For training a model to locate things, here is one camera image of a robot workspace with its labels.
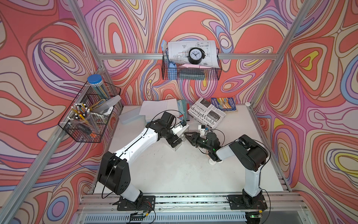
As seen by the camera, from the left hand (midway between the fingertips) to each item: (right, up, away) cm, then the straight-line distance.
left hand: (176, 135), depth 85 cm
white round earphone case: (+23, -17, +2) cm, 28 cm away
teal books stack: (+5, +19, +28) cm, 34 cm away
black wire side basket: (-41, +15, -10) cm, 44 cm away
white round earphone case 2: (+24, -13, -12) cm, 29 cm away
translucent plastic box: (-41, +13, +33) cm, 54 cm away
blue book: (+40, +23, +30) cm, 55 cm away
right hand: (+5, -2, +5) cm, 8 cm away
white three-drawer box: (+2, +4, -10) cm, 11 cm away
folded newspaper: (+22, +14, +20) cm, 33 cm away
